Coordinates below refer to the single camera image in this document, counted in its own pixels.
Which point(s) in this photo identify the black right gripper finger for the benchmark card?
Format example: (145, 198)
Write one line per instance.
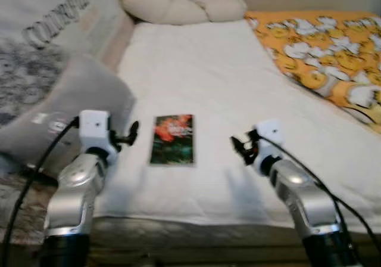
(239, 141)
(243, 155)

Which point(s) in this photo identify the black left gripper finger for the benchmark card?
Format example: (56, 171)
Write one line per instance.
(133, 131)
(126, 145)

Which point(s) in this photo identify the dark printed paperback book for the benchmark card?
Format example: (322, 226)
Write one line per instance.
(172, 142)

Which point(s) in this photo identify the grey little bear pillow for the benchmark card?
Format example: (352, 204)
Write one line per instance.
(77, 88)

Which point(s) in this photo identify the yellow cartoon egg blanket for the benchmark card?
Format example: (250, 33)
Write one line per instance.
(321, 52)

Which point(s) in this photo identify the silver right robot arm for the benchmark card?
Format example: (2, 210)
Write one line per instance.
(303, 201)

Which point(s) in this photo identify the white quilted mattress pad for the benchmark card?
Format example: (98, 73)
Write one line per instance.
(208, 70)

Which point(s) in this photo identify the grey mattress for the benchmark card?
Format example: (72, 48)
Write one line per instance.
(178, 237)

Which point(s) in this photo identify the beige knot pillow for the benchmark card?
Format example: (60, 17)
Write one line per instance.
(161, 8)

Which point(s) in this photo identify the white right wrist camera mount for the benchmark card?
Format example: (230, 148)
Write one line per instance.
(268, 136)

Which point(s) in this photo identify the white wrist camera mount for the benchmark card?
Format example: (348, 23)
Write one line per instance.
(268, 136)
(95, 127)

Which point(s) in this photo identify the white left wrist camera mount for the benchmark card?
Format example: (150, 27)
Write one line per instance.
(95, 127)

